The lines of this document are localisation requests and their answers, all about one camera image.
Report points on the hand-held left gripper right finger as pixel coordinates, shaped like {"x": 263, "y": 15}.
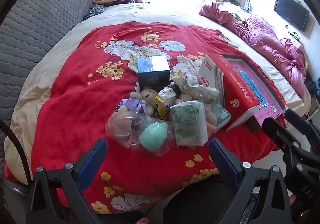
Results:
{"x": 222, "y": 161}

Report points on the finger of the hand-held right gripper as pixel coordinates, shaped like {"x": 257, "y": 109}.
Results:
{"x": 275, "y": 129}
{"x": 297, "y": 120}

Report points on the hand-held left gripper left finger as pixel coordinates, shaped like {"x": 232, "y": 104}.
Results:
{"x": 92, "y": 161}

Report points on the clear bag of makeup sponges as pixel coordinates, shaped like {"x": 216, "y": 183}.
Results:
{"x": 120, "y": 126}

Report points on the small teal tissue pack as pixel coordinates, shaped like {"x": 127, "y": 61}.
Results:
{"x": 222, "y": 115}

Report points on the large green tissue pack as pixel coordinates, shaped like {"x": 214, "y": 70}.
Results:
{"x": 188, "y": 124}

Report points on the green egg makeup sponge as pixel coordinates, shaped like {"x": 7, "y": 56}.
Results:
{"x": 152, "y": 137}

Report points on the leopard print cloth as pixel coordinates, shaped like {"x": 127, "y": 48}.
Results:
{"x": 160, "y": 115}

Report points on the white yellow snack packet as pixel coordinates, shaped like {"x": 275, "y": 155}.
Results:
{"x": 165, "y": 104}

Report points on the shallow dark box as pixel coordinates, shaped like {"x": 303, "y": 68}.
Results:
{"x": 232, "y": 58}

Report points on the crinkled yellow white wrapper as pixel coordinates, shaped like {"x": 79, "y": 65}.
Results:
{"x": 178, "y": 77}

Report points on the person's right hand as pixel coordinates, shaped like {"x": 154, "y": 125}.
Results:
{"x": 293, "y": 201}

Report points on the pile of dark jeans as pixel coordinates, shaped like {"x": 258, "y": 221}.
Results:
{"x": 312, "y": 89}

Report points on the red floral blanket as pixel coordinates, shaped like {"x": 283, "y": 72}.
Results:
{"x": 75, "y": 114}

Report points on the cream teddy bear plush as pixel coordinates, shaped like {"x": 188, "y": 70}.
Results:
{"x": 147, "y": 95}

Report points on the pink quilt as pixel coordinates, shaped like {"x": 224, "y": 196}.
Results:
{"x": 262, "y": 36}

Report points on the dark blue cube box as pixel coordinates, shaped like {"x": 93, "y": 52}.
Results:
{"x": 152, "y": 71}

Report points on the black flat television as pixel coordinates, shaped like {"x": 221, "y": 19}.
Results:
{"x": 291, "y": 11}

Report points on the green cloth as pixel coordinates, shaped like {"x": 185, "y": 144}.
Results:
{"x": 240, "y": 19}

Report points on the black box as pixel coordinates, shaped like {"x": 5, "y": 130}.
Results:
{"x": 228, "y": 0}

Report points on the grey quilted headboard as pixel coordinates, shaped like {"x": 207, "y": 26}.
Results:
{"x": 37, "y": 26}

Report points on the dark patterned pillow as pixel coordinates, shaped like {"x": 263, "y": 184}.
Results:
{"x": 95, "y": 11}

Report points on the bed with beige sheet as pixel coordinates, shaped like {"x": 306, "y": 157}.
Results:
{"x": 175, "y": 11}

